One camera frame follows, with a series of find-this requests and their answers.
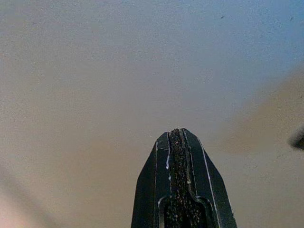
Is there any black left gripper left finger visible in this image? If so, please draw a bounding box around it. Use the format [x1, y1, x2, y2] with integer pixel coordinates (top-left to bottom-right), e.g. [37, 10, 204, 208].
[130, 129, 181, 228]

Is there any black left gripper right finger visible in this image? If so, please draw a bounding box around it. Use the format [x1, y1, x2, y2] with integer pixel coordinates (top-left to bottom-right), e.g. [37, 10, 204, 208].
[177, 128, 238, 228]

